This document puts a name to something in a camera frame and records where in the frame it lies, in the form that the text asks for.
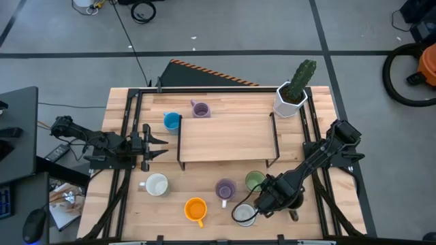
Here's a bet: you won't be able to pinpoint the black power brick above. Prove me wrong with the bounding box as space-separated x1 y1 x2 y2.
44 143 72 163

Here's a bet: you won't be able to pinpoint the coiled black cable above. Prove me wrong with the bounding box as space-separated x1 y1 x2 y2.
130 0 157 25

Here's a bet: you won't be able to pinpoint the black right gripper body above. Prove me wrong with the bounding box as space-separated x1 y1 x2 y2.
254 172 306 219

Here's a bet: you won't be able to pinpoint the black vacuum hose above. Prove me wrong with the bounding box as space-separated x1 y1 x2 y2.
381 42 436 108

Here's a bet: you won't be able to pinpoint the open box with papers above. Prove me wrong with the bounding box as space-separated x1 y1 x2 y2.
48 182 86 232

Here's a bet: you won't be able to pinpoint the green cactus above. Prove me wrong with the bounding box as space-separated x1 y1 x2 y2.
284 59 317 103

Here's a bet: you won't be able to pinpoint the yellow-orange faceted mug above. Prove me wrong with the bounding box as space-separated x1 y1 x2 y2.
183 197 208 229

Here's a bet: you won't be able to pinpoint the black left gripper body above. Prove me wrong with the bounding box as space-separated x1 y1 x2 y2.
128 123 153 173

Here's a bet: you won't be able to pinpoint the long black floor cable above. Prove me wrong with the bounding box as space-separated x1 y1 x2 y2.
109 0 151 86

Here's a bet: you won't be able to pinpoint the purple striped mug white handle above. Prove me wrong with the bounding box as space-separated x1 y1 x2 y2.
215 178 237 209

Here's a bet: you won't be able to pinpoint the black equipment case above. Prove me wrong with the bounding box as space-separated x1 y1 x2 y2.
399 0 436 44

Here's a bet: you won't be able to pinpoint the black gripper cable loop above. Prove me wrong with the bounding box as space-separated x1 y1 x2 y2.
231 182 270 225

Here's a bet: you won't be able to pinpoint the black metal table frame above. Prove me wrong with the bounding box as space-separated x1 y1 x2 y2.
81 86 367 241

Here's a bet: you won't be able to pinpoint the wooden shelf riser black legs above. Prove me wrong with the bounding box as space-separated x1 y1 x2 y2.
176 112 281 171

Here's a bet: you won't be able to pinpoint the black mat orange striped edge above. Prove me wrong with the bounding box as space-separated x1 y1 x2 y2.
158 59 260 88

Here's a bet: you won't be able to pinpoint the ribbed purple mug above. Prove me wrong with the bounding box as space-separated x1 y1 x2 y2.
190 99 212 119

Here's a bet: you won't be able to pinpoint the orange shop vacuum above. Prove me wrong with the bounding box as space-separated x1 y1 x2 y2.
406 43 436 88

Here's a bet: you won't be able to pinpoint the blue white floral mug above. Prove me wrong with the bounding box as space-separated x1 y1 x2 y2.
233 203 259 228

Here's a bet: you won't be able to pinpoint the green striped mug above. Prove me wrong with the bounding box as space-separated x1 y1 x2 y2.
245 170 267 193

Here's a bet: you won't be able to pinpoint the black computer mouse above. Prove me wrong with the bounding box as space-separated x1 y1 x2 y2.
22 208 48 245

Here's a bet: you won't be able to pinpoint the white box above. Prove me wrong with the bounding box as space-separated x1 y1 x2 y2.
273 80 309 119

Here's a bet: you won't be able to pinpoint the light blue mug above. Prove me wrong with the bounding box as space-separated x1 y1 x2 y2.
163 111 181 136

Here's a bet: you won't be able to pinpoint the black keyboard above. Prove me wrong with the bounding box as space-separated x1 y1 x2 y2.
0 183 14 221

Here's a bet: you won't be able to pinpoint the black side desk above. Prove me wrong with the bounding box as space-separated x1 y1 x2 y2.
0 86 39 184

